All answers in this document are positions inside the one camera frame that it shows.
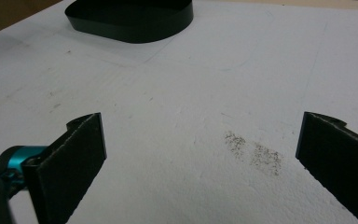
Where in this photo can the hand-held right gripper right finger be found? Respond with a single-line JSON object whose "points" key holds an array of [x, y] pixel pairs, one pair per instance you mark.
{"points": [[338, 165]]}

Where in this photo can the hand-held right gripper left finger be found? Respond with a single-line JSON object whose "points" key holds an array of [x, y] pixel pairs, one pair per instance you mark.
{"points": [[65, 168]]}

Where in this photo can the black oval tray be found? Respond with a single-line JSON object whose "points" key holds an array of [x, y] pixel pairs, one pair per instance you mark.
{"points": [[130, 28]]}

